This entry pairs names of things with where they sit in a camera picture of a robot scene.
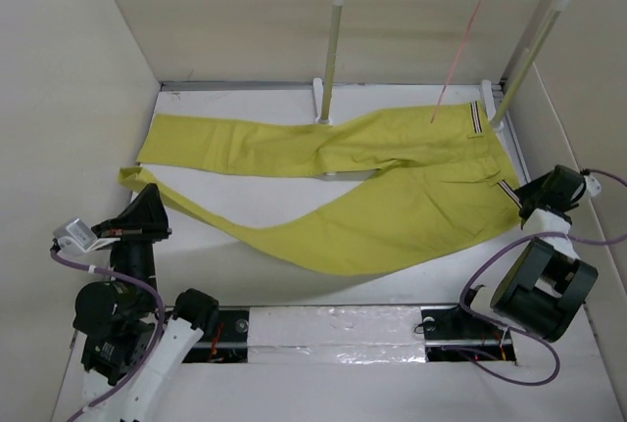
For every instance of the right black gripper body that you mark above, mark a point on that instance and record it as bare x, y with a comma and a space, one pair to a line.
533, 190

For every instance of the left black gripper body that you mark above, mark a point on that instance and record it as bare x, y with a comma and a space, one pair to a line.
147, 233

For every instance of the yellow-green trousers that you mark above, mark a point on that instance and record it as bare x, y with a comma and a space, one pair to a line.
424, 182

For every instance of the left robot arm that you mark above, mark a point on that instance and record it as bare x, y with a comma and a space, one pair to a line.
132, 341

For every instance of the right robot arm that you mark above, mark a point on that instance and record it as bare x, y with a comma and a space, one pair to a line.
548, 283

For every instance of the silver tape strip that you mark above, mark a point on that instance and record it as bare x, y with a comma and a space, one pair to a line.
347, 334

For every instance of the white metal clothes rack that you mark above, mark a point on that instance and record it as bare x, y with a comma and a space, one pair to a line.
496, 107

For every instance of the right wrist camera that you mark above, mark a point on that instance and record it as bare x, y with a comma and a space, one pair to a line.
592, 185

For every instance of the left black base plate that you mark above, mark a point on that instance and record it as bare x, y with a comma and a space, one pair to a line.
229, 343

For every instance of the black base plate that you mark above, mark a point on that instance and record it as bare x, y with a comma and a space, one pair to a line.
453, 335
229, 343

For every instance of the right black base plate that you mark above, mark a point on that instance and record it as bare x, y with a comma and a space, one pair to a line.
453, 335

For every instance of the pink wire hanger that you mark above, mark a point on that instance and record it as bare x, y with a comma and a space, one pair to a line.
454, 65

